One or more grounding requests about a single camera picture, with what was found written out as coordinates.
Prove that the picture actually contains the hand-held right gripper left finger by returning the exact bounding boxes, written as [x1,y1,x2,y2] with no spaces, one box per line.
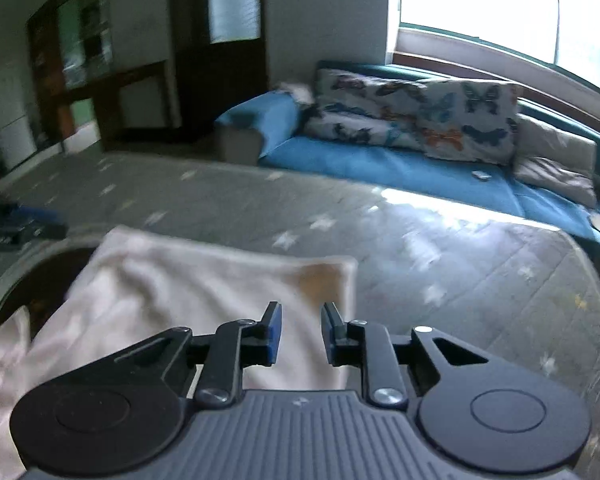
[102,301,284,408]

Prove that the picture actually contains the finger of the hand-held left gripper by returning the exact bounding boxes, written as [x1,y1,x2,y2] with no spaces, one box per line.
[0,224,70,254]
[0,197,61,226]

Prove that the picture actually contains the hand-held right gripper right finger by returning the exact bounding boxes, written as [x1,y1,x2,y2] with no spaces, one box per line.
[320,301,491,407]

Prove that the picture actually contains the cream cloth garment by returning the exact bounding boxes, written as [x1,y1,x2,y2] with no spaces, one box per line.
[0,225,359,480]

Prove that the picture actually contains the round black induction cooktop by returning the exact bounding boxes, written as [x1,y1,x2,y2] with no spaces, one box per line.
[0,232,112,343]

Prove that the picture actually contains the white refrigerator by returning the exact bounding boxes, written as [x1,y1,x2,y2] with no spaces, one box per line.
[0,64,39,172]

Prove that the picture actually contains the grey star quilted table cover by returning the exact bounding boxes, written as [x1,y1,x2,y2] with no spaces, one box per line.
[0,152,600,480]

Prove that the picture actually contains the dark wooden shelf unit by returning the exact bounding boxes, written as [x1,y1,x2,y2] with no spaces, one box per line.
[25,0,117,147]

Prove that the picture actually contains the dark wooden sideboard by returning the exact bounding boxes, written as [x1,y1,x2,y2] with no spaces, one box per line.
[64,59,182,152]

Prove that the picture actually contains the blue sofa cover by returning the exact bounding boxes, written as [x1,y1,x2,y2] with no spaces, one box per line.
[215,92,600,247]

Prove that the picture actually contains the dark wooden glass door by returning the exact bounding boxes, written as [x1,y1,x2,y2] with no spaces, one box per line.
[171,0,269,137]

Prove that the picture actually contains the long butterfly print pillow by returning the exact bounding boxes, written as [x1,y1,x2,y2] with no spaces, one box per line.
[302,67,431,152]

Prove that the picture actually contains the small white cloth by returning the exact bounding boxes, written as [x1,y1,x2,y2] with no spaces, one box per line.
[277,80,314,107]

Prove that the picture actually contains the square butterfly print pillow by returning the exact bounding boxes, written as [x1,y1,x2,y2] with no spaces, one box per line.
[419,80,524,167]

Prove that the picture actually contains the beige pillow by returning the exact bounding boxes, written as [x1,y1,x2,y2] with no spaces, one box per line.
[511,112,599,209]

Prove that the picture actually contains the teal sofa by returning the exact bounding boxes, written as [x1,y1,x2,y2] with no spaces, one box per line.
[215,60,600,261]

